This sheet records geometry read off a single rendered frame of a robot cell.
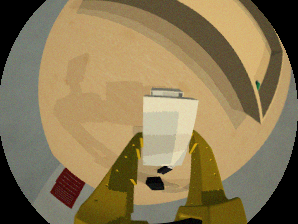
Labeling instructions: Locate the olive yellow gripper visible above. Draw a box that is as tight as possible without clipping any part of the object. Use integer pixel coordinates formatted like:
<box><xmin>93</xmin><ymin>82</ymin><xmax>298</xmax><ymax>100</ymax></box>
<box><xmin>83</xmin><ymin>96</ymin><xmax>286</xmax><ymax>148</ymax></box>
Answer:
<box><xmin>74</xmin><ymin>130</ymin><xmax>247</xmax><ymax>224</ymax></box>

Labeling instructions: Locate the black usb flash drive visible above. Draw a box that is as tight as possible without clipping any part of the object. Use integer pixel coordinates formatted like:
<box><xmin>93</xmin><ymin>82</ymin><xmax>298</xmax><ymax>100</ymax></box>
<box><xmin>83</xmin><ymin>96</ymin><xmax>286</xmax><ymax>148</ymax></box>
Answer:
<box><xmin>157</xmin><ymin>166</ymin><xmax>175</xmax><ymax>175</ymax></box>

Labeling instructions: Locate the green battery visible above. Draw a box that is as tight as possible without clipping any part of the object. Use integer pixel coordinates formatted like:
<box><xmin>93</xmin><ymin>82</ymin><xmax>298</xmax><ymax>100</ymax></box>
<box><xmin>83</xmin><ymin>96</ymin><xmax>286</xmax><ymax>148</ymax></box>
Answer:
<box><xmin>255</xmin><ymin>80</ymin><xmax>260</xmax><ymax>91</ymax></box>

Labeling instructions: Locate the tan shallow tray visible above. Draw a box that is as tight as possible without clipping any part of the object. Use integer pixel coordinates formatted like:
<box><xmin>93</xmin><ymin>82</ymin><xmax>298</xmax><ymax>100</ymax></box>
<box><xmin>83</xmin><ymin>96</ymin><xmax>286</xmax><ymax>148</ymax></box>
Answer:
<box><xmin>101</xmin><ymin>0</ymin><xmax>284</xmax><ymax>124</ymax></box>

